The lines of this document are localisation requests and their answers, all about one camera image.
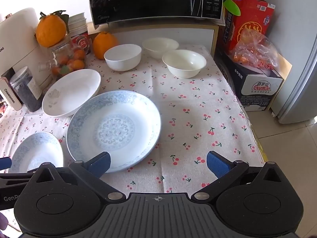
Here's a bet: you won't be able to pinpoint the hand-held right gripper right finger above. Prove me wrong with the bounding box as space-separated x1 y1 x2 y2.
193 151 288 202

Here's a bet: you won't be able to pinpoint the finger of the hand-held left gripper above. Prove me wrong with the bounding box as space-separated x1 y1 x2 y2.
0 157 37 187

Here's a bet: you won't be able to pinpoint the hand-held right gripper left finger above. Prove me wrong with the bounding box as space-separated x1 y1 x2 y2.
29 152 126 203

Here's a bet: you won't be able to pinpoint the small blue patterned plate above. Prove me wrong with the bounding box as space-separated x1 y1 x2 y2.
9 132 64 173

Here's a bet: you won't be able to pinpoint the large blue patterned plate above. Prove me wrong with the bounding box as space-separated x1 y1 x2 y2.
66 91 162 173

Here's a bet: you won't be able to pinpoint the person's left hand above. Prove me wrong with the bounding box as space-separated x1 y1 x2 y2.
0 212 10 231

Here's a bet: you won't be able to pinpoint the cherry print tablecloth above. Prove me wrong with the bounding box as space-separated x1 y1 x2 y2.
0 44 264 226

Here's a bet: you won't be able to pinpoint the clear jar with dark contents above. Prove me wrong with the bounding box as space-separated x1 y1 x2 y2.
9 66 44 112

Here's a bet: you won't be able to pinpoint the white plate with faint flower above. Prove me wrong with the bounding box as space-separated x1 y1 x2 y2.
42 69 101 117

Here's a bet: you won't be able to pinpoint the black and white cardboard box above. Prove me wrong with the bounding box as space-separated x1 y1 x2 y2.
214 52 293 112

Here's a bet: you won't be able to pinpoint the white ceramic bowl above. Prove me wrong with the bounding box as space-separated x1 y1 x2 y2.
142 38 179 59
103 44 142 71
162 50 207 79

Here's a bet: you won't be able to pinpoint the glass jar of small oranges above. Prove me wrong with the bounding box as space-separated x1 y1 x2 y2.
38 36 87 78

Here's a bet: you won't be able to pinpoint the plastic bag of oranges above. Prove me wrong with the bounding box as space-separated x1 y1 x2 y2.
229 28 279 76

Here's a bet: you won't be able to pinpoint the large orange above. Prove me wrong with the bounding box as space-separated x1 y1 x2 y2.
92 31 119 60

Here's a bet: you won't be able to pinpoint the red tin can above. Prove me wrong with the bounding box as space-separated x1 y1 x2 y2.
71 31 91 55

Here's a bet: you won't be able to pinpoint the silver refrigerator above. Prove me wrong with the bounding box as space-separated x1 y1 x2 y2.
258 0 317 124

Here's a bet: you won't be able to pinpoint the white water dispenser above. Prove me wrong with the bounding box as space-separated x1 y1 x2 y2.
0 7 53 112

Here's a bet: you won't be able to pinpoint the orange with green leaves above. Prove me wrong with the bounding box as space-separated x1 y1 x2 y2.
35 10 69 47

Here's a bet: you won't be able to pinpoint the white wooden shelf stand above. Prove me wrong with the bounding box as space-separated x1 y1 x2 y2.
87 21 220 55

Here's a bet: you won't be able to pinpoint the stack of paper cups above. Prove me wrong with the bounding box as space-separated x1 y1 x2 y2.
67 12 88 34

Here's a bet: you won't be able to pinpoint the red cardboard box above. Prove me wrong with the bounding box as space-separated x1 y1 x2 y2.
224 0 276 55

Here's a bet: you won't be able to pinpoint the black microwave oven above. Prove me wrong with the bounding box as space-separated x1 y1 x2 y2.
86 0 226 26

